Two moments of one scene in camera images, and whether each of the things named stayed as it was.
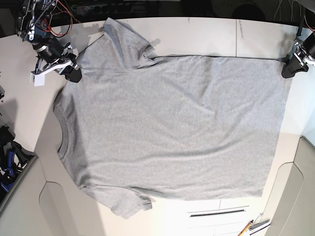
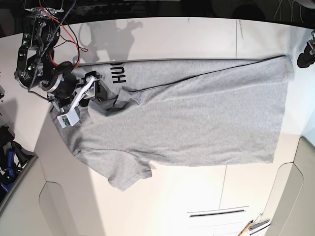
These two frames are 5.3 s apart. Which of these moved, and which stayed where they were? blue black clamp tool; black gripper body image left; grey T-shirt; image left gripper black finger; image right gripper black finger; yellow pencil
Moved: grey T-shirt; image right gripper black finger; black gripper body image left; image left gripper black finger
Stayed: yellow pencil; blue black clamp tool
